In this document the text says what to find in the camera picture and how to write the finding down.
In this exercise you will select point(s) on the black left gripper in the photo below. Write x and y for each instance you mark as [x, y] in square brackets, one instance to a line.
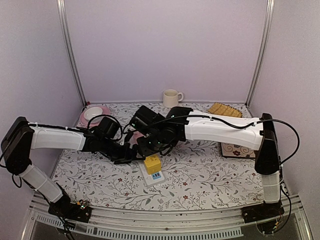
[125, 157]

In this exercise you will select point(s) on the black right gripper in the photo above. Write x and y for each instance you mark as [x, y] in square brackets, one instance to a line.
[144, 151]

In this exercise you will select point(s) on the yellow cube socket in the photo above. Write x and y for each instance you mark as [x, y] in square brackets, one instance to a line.
[152, 164]

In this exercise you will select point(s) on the white multicolour power strip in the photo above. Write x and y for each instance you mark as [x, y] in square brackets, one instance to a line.
[152, 180]

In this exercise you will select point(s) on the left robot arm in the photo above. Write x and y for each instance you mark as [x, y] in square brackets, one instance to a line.
[24, 136]

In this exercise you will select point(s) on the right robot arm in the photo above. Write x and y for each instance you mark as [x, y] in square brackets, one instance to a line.
[186, 124]

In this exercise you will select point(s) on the white ceramic mug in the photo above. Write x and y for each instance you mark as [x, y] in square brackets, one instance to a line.
[172, 98]

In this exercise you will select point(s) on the woven bamboo tray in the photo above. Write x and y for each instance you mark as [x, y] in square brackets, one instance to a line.
[224, 110]

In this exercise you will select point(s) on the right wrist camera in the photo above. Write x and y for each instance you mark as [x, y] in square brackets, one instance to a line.
[144, 117]

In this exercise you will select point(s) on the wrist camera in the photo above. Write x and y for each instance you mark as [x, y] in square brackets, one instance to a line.
[144, 117]
[107, 128]

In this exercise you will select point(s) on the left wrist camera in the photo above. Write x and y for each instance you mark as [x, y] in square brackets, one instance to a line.
[107, 128]

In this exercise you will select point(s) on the aluminium front rail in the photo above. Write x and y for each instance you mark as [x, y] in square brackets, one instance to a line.
[220, 223]

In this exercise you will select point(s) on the aluminium corner post left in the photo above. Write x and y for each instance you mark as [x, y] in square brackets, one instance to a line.
[62, 13]

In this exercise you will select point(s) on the aluminium corner post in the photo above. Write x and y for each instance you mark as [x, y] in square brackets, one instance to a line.
[62, 13]
[267, 25]

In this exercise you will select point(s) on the aluminium corner post right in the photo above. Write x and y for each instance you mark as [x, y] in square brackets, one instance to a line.
[267, 25]

